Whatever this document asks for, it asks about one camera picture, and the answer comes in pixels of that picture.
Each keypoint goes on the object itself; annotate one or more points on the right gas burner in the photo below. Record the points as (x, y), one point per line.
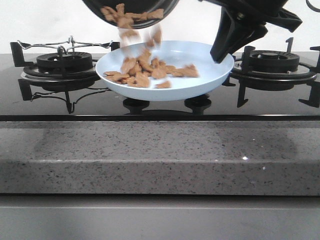
(272, 66)

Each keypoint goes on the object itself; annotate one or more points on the gas burner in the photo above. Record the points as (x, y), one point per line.
(272, 66)
(73, 65)

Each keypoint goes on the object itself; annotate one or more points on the black frying pan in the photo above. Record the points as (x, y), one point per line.
(132, 12)

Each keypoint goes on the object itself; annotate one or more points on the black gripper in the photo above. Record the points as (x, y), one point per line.
(233, 35)

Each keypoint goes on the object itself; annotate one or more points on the black glass cooktop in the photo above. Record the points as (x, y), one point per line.
(96, 103)

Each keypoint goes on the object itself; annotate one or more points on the light blue plate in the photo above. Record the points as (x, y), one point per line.
(176, 53)

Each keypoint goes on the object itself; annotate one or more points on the left gas burner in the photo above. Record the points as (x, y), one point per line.
(73, 65)

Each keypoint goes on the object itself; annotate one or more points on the brown meat pieces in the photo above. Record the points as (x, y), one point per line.
(137, 71)

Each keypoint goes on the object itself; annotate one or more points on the left black pan support grate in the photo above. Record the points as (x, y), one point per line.
(32, 87)

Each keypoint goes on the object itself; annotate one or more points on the grey cabinet drawer front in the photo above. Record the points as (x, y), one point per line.
(123, 217)

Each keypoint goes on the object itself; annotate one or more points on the right silver stove knob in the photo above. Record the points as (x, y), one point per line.
(205, 96)

